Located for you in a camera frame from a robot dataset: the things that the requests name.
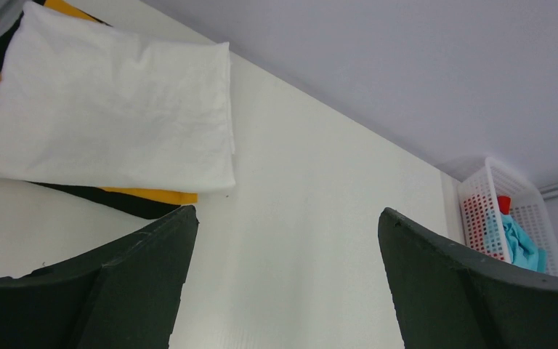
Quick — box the white plastic basket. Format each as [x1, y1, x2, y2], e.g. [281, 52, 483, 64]
[458, 157, 558, 276]

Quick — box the black folded t-shirt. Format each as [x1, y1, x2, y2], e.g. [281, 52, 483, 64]
[16, 15, 181, 220]

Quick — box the turquoise t-shirt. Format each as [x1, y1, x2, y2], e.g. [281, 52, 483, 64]
[483, 210, 547, 273]

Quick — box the yellow folded t-shirt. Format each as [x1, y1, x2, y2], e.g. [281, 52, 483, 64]
[0, 0, 198, 206]

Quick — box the red t-shirt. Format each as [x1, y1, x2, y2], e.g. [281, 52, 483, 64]
[466, 193, 512, 257]

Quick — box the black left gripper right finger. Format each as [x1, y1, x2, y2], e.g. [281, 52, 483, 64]
[378, 208, 558, 348]

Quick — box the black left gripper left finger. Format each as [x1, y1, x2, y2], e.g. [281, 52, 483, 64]
[0, 206, 199, 348]

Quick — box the white folded t-shirt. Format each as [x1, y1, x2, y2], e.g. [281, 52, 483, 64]
[0, 1, 235, 193]

